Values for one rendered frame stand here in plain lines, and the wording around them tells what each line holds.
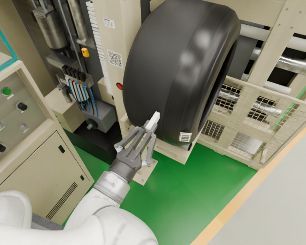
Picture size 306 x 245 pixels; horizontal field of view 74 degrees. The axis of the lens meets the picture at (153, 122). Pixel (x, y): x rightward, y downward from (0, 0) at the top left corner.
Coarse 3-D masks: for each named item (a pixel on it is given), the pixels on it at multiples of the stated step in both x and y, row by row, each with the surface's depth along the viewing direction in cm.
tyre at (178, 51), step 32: (192, 0) 70; (160, 32) 63; (192, 32) 61; (224, 32) 62; (128, 64) 69; (160, 64) 62; (192, 64) 59; (224, 64) 97; (128, 96) 71; (160, 96) 65; (192, 96) 62; (160, 128) 73; (192, 128) 70
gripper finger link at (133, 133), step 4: (136, 128) 65; (132, 132) 64; (136, 132) 66; (128, 136) 63; (132, 136) 64; (124, 140) 63; (128, 140) 64; (116, 144) 62; (120, 144) 62; (124, 144) 63
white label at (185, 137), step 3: (180, 132) 70; (180, 135) 71; (183, 135) 71; (186, 135) 71; (189, 135) 71; (180, 138) 73; (183, 138) 73; (186, 138) 73; (189, 138) 72; (186, 141) 75; (189, 141) 74
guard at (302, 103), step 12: (240, 84) 115; (252, 84) 113; (276, 96) 109; (288, 96) 107; (216, 108) 138; (228, 108) 132; (276, 120) 121; (288, 120) 117; (300, 120) 113; (204, 132) 162; (216, 132) 155; (252, 132) 137; (288, 132) 123; (216, 144) 166; (252, 144) 145; (240, 156) 162; (264, 156) 147
